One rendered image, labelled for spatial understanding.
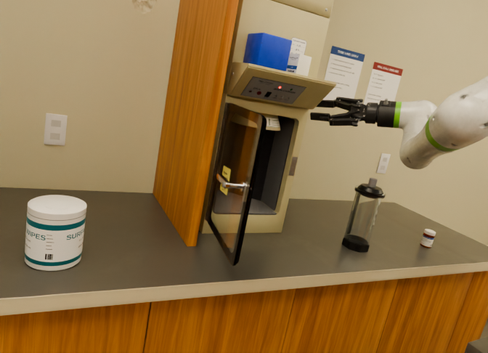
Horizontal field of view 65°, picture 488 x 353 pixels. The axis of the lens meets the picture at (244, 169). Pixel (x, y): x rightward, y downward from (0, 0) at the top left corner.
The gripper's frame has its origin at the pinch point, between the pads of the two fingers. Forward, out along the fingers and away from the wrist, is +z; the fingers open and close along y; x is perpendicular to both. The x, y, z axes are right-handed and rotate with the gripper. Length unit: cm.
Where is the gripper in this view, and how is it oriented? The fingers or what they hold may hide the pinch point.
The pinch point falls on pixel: (320, 110)
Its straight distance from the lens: 147.0
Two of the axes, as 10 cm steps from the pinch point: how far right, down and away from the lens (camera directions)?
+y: -3.4, 6.9, -6.4
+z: -9.3, -1.2, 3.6
